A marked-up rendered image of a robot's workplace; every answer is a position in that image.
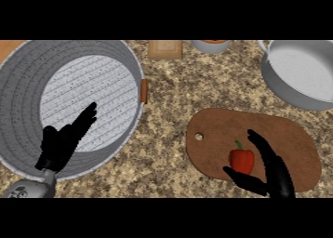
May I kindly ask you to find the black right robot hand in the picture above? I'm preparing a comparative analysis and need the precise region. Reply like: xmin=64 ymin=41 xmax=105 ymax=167
xmin=222 ymin=128 xmax=297 ymax=199

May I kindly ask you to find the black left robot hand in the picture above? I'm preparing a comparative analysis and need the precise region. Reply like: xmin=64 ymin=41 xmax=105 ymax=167
xmin=33 ymin=101 xmax=99 ymax=174

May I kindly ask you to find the red bell pepper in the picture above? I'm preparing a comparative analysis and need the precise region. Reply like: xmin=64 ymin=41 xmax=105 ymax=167
xmin=228 ymin=139 xmax=257 ymax=177

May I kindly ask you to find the brown wooden cutting board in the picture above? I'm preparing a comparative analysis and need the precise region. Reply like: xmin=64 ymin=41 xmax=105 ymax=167
xmin=187 ymin=107 xmax=322 ymax=193

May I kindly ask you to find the grey metal pot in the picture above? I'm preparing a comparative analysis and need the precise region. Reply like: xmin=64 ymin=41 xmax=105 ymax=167
xmin=257 ymin=40 xmax=333 ymax=112

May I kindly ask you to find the orange wooden board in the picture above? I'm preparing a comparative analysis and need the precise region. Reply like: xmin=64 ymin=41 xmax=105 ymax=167
xmin=0 ymin=40 xmax=28 ymax=79

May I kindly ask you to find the large grey woven basket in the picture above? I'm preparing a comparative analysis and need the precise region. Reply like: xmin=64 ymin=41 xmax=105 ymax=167
xmin=0 ymin=40 xmax=150 ymax=182

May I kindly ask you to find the small tan wooden block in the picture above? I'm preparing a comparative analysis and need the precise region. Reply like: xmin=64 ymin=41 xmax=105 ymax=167
xmin=147 ymin=40 xmax=185 ymax=60

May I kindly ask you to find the white cup with orange contents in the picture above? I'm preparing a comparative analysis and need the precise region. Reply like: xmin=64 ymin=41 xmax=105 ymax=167
xmin=189 ymin=40 xmax=232 ymax=55

